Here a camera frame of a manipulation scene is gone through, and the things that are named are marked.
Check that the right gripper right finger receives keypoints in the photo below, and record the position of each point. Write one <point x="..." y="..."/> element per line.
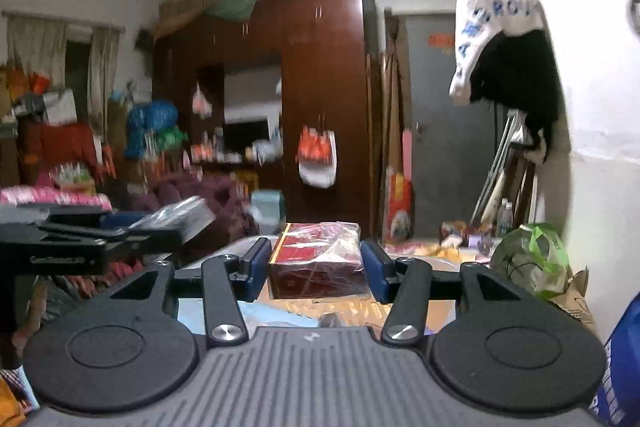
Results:
<point x="404" y="284"/>

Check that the floral orange bed sheet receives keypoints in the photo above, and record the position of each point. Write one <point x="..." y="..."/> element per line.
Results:
<point x="457" y="243"/>

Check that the blue plastic bag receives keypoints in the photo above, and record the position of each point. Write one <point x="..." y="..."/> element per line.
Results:
<point x="617" y="401"/>

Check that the orange white plastic bag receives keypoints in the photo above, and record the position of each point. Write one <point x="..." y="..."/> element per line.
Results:
<point x="317" y="157"/>

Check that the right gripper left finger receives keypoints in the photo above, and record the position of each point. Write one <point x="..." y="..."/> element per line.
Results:
<point x="227" y="280"/>

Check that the red box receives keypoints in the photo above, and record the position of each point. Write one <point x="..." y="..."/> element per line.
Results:
<point x="317" y="260"/>

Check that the white cloth with blue letters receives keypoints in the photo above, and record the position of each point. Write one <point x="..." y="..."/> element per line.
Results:
<point x="477" y="23"/>

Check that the red poster roll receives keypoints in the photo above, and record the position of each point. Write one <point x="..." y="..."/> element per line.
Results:
<point x="397" y="223"/>

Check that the dark box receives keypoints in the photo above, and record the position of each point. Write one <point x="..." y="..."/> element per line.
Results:
<point x="191" y="216"/>

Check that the green plastic bag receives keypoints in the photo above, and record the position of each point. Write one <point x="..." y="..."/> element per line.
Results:
<point x="533" y="257"/>

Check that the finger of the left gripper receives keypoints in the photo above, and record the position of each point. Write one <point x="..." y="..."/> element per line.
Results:
<point x="142" y="230"/>

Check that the grey metal door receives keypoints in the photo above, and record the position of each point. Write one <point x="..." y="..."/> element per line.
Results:
<point x="453" y="146"/>

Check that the black hanging garment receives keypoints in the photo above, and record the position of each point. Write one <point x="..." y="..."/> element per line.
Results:
<point x="519" y="72"/>

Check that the dark red wooden wardrobe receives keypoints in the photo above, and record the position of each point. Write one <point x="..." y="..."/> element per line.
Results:
<point x="297" y="64"/>

